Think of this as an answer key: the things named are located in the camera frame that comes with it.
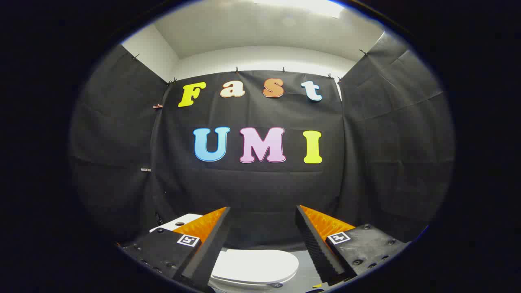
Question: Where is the black backdrop cloth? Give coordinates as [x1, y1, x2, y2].
[69, 32, 454, 251]

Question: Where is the white toilet seat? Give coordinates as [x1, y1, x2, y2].
[209, 275, 296, 290]

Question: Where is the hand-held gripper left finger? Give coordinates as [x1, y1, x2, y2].
[118, 206, 231, 293]

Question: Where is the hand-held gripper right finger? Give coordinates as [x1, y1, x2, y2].
[295, 205, 409, 287]

